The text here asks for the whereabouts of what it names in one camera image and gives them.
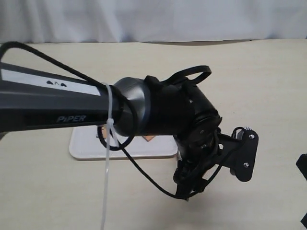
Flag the notched wooden slat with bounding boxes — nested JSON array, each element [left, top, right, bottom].
[[98, 126, 107, 139], [142, 136, 155, 142]]

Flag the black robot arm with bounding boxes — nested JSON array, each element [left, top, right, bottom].
[[0, 63, 222, 199]]

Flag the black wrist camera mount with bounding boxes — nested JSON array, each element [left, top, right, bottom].
[[214, 127, 259, 182]]

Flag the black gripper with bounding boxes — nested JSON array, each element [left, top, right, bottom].
[[173, 128, 221, 199]]

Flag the white backdrop curtain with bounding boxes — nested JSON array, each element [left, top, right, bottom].
[[0, 0, 307, 43]]

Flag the white rectangular plastic tray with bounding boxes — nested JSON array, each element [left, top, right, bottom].
[[69, 126, 177, 161]]

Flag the black object at right edge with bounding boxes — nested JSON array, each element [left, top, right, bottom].
[[296, 154, 307, 228]]

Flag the white zip tie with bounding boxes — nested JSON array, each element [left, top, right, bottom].
[[100, 82, 115, 230]]

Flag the black cable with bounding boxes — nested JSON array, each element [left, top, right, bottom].
[[0, 41, 221, 199]]

